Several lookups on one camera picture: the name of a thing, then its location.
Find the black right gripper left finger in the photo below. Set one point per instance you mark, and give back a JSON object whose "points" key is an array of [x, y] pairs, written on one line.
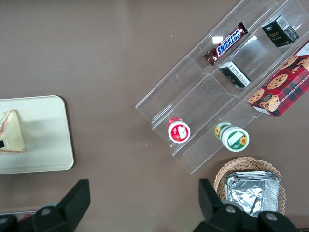
{"points": [[70, 207]]}

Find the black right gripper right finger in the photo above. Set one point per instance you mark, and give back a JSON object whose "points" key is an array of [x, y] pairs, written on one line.
{"points": [[217, 217]]}

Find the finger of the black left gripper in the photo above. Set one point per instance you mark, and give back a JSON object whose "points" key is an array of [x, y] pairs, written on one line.
{"points": [[1, 144]]}

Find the triangular sandwich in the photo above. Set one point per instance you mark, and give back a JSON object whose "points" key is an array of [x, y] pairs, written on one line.
{"points": [[13, 135]]}

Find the beige plastic tray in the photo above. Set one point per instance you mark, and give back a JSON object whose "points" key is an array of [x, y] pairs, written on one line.
{"points": [[48, 135]]}

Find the light tan wicker basket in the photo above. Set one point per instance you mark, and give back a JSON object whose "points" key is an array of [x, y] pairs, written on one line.
{"points": [[248, 164]]}

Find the stack of foil containers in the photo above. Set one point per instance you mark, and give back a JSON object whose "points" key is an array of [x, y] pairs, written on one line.
{"points": [[251, 191]]}

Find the green lid yogurt cup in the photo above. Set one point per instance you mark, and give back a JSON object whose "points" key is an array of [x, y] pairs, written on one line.
{"points": [[235, 139]]}

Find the red lid yogurt cup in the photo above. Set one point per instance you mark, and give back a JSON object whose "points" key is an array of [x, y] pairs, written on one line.
{"points": [[179, 131]]}

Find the clear acrylic stepped stand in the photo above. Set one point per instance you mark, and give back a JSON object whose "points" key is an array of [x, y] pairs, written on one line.
{"points": [[205, 101]]}

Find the small black carton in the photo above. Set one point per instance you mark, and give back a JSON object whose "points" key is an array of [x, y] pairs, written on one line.
{"points": [[280, 32], [235, 75]]}

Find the red chocolate chip cookie box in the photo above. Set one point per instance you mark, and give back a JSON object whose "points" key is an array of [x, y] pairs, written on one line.
{"points": [[285, 87]]}

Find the Snickers chocolate bar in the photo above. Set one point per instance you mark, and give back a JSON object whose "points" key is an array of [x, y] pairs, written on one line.
{"points": [[227, 44]]}

